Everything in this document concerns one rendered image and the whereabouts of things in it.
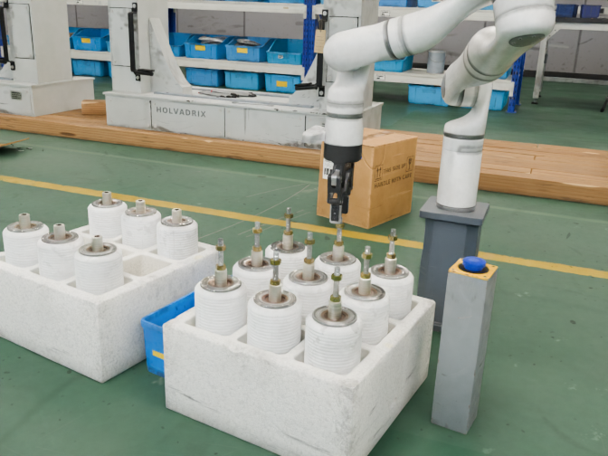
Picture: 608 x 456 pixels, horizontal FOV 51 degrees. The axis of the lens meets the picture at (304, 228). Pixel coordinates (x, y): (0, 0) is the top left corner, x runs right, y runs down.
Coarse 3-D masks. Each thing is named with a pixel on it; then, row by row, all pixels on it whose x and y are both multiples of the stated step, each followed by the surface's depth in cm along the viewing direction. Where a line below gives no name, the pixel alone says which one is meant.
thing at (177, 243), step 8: (160, 224) 149; (192, 224) 150; (160, 232) 149; (168, 232) 147; (176, 232) 147; (184, 232) 148; (192, 232) 150; (160, 240) 149; (168, 240) 148; (176, 240) 148; (184, 240) 149; (192, 240) 150; (160, 248) 150; (168, 248) 149; (176, 248) 149; (184, 248) 149; (192, 248) 151; (168, 256) 149; (176, 256) 149; (184, 256) 150
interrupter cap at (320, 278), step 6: (300, 270) 125; (294, 276) 122; (300, 276) 123; (318, 276) 123; (324, 276) 123; (294, 282) 120; (300, 282) 119; (306, 282) 120; (312, 282) 120; (318, 282) 120; (324, 282) 120
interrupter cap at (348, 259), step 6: (324, 252) 134; (330, 252) 135; (324, 258) 132; (330, 258) 133; (348, 258) 132; (354, 258) 132; (330, 264) 129; (336, 264) 129; (342, 264) 129; (348, 264) 129
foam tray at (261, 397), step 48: (192, 336) 115; (240, 336) 115; (192, 384) 118; (240, 384) 112; (288, 384) 106; (336, 384) 101; (384, 384) 112; (240, 432) 115; (288, 432) 109; (336, 432) 104; (384, 432) 118
